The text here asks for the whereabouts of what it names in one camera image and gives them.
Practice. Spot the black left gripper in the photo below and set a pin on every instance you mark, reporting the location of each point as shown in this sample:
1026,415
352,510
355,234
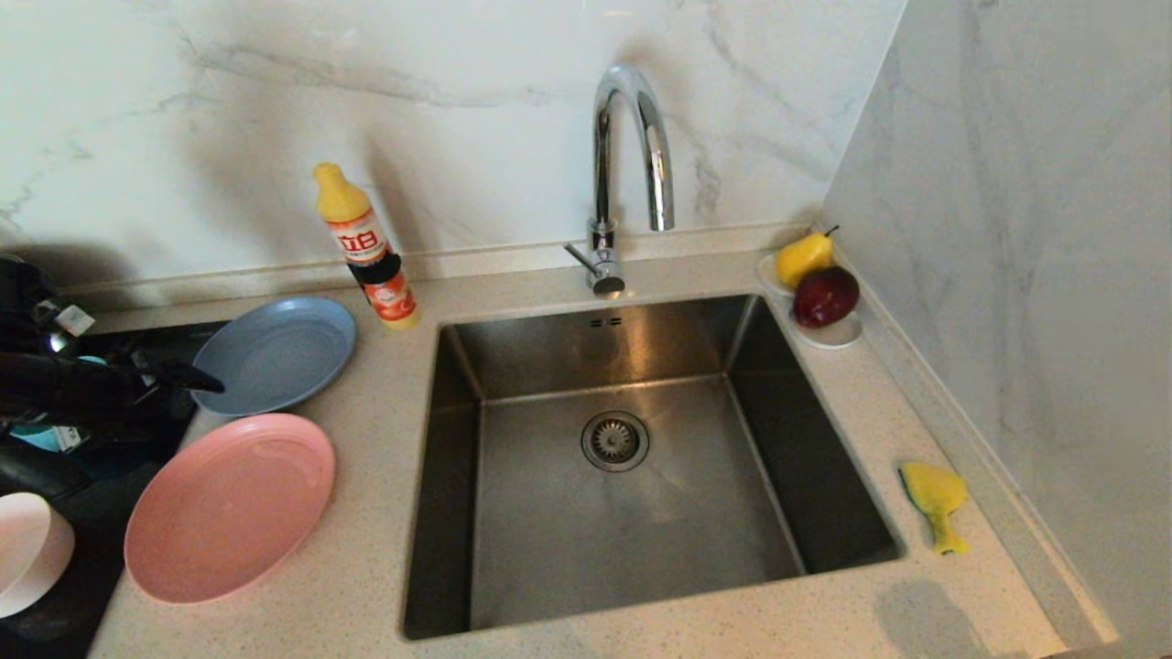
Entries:
101,389

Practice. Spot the blue grey plate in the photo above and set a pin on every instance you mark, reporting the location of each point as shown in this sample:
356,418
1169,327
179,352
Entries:
284,352

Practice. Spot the pink plate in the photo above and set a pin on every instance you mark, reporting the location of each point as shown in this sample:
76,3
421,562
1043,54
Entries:
229,508

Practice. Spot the teal bowl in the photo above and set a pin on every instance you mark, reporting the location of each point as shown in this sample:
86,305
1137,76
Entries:
37,437

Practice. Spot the orange dish soap bottle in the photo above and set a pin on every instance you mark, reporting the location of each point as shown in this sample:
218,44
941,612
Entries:
371,256

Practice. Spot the pale pink bowl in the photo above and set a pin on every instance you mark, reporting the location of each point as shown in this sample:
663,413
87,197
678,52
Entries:
27,549

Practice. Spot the chrome gooseneck faucet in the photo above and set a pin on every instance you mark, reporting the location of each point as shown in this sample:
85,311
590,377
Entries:
602,165

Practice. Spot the yellow green sponge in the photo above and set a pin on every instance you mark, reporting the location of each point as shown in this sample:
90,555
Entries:
932,490

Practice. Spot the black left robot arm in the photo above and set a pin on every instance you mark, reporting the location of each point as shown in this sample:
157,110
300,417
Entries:
27,366

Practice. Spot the stainless steel sink basin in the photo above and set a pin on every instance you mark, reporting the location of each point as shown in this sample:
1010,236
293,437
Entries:
641,540

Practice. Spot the black glass cooktop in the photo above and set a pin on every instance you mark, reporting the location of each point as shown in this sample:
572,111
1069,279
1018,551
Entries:
101,513

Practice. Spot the black frying pan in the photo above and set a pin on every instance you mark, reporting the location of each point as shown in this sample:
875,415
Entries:
37,471

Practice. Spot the round metal drain strainer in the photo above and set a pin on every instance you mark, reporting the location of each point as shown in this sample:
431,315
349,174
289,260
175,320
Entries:
615,441

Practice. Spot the yellow pear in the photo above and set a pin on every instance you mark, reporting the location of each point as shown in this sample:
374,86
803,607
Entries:
803,259

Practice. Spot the dark red apple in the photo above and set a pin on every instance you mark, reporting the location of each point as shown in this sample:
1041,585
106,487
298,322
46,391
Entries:
826,297

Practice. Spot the small white fruit dish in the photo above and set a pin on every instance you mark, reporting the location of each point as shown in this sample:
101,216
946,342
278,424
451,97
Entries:
836,336

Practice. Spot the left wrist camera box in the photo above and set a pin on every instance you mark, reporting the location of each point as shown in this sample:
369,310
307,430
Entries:
73,318

